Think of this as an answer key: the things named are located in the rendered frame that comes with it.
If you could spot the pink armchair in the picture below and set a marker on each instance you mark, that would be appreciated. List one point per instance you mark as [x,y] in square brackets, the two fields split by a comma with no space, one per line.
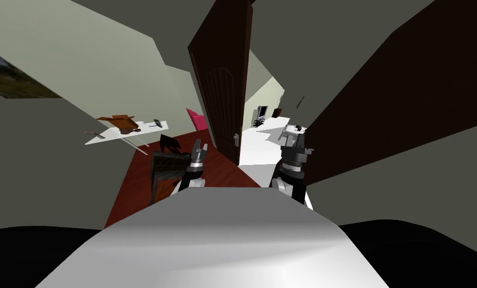
[198,120]

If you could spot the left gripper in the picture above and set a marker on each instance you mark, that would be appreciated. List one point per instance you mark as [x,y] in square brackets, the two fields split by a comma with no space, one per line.
[197,158]

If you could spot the small white table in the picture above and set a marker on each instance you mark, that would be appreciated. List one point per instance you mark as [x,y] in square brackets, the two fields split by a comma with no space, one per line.
[292,128]

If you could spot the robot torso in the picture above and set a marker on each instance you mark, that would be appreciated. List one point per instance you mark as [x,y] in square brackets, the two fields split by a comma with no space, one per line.
[222,240]

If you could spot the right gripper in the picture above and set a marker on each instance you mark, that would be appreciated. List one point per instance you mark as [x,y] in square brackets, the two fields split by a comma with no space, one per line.
[296,154]

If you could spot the white table with brown box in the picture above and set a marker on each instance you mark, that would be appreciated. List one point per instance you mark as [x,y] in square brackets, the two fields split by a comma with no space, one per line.
[114,134]

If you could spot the small brown cabinet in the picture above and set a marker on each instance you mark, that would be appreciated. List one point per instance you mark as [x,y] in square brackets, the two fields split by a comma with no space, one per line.
[277,113]

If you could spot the dark brown door leaf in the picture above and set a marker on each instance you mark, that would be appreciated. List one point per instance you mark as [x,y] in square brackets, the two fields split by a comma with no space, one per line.
[222,72]

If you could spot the dark brown chair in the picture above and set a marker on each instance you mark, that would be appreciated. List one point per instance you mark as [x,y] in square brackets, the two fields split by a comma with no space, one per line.
[166,170]

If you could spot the television on stand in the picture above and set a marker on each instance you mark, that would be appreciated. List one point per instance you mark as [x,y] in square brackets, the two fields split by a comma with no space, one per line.
[260,116]

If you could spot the landscape picture on wall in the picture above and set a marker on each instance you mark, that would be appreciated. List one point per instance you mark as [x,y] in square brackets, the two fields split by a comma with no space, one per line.
[6,82]

